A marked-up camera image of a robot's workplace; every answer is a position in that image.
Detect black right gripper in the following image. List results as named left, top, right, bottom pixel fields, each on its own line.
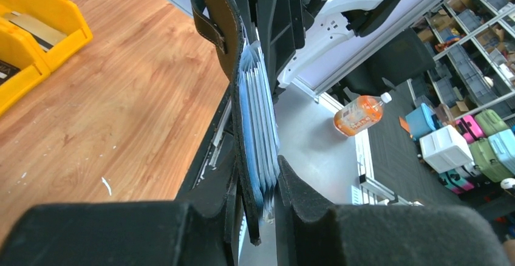
left=234, top=0, right=326, bottom=93

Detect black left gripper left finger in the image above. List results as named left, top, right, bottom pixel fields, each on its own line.
left=1, top=146, right=243, bottom=265

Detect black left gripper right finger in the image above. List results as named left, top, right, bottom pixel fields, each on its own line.
left=275, top=157, right=510, bottom=265

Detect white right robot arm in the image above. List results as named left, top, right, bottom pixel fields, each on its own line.
left=235, top=0, right=401, bottom=92

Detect cards in yellow bin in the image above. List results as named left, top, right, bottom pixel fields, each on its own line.
left=1, top=11, right=73, bottom=89

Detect orange drink bottle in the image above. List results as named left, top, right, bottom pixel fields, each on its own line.
left=333, top=92, right=392, bottom=137

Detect black office chair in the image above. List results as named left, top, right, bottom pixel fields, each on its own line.
left=332, top=28, right=435, bottom=103

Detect blue storage box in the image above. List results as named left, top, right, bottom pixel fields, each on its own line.
left=405, top=103, right=437, bottom=141

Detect white storage box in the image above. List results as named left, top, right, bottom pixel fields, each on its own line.
left=419, top=125, right=473, bottom=173

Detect yellow plastic bin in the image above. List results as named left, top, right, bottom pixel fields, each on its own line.
left=1, top=0, right=93, bottom=113

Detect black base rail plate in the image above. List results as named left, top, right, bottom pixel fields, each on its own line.
left=176, top=89, right=233, bottom=200

